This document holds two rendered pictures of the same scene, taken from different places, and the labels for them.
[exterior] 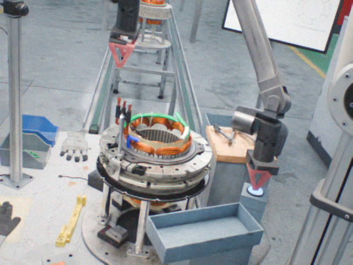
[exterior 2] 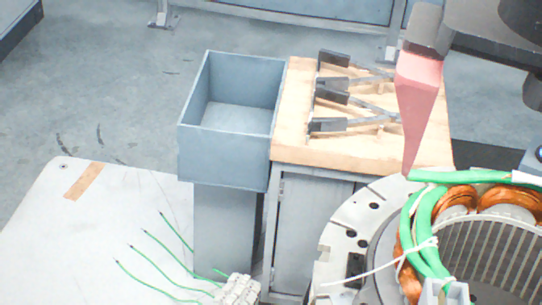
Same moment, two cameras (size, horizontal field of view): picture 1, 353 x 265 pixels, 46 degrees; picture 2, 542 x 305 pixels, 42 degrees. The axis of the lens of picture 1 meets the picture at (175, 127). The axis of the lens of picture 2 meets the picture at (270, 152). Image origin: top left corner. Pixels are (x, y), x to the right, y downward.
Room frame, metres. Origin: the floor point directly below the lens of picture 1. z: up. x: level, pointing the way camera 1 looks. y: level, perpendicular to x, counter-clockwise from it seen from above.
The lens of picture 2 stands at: (1.16, 0.48, 1.54)
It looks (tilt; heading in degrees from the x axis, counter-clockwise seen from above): 39 degrees down; 284
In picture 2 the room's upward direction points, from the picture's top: 5 degrees clockwise
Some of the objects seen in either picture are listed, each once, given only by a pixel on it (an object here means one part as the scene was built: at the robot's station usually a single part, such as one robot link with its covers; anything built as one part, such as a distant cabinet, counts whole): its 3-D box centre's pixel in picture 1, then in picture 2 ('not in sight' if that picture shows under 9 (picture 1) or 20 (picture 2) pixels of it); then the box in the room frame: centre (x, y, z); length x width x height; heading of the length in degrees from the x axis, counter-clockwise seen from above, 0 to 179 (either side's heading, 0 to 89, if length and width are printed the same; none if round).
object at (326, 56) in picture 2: not in sight; (334, 58); (1.28, -0.27, 1.09); 0.04 x 0.01 x 0.02; 176
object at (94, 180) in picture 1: (103, 179); not in sight; (1.26, 0.22, 0.81); 0.10 x 0.06 x 0.06; 65
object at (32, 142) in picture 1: (26, 150); not in sight; (1.35, 0.54, 0.82); 0.16 x 0.14 x 0.07; 97
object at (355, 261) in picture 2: not in sight; (354, 268); (1.18, 0.07, 1.10); 0.03 x 0.01 x 0.01; 97
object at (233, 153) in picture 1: (239, 144); (362, 114); (1.22, -0.21, 1.05); 0.20 x 0.19 x 0.02; 10
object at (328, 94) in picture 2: not in sight; (332, 94); (1.26, -0.19, 1.09); 0.04 x 0.01 x 0.02; 175
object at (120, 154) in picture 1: (122, 137); not in sight; (0.95, 0.13, 1.15); 0.03 x 0.02 x 0.12; 0
